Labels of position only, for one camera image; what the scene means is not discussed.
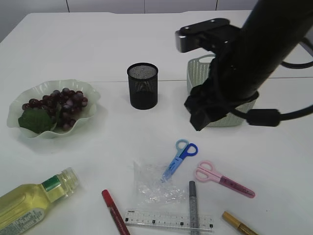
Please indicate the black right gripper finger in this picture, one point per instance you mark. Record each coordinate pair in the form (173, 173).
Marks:
(200, 118)

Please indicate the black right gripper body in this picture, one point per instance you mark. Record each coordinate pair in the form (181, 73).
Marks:
(197, 73)

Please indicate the blue safety scissors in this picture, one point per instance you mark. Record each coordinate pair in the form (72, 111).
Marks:
(184, 149)

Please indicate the pink safety scissors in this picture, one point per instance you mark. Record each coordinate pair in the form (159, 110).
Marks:
(206, 171)

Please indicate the clear plastic sheet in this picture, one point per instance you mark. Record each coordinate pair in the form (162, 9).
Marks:
(151, 189)

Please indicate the purple artificial grape bunch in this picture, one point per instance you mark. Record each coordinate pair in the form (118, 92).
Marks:
(55, 111)

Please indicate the yellow tea bottle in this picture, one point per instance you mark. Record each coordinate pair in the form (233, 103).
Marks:
(25, 206)

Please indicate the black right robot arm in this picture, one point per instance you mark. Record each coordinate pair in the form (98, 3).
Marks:
(244, 59)

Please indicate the green woven plastic basket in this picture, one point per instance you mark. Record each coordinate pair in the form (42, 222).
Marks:
(198, 99)

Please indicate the black mesh pen cup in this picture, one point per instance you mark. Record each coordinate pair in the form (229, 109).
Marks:
(143, 85)

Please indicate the clear plastic ruler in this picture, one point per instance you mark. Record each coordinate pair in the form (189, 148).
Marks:
(169, 221)

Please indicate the pale green wavy plate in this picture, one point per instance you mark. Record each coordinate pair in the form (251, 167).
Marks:
(46, 88)

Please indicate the silver glitter marker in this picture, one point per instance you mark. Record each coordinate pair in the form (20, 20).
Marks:
(193, 205)

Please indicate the gold marker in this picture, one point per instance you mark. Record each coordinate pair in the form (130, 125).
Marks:
(237, 224)

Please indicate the red marker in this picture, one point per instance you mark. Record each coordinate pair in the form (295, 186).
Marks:
(118, 220)

